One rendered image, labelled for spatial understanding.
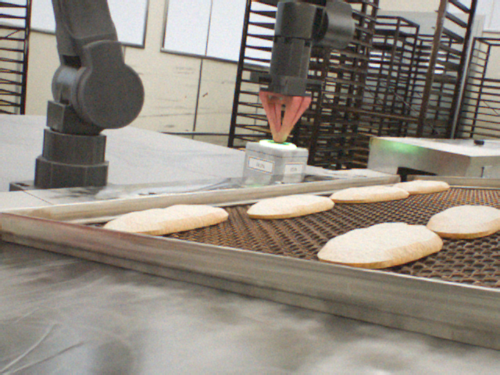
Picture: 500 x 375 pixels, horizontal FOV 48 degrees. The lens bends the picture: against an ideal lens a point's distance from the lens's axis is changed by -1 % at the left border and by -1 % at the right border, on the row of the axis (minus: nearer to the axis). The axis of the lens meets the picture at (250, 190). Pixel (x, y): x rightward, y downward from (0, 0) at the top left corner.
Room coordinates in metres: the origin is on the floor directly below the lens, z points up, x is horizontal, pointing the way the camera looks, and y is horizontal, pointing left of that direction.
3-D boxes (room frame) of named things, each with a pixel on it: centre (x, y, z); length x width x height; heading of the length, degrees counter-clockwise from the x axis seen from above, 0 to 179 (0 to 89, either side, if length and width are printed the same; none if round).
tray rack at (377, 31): (6.04, -1.12, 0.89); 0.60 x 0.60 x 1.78; 54
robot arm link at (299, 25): (0.86, -0.04, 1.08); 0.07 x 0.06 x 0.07; 129
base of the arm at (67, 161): (0.66, 0.21, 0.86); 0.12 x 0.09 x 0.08; 147
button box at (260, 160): (0.86, -0.03, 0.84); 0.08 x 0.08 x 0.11; 51
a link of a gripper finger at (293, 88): (0.85, -0.02, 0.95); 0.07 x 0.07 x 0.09; 51
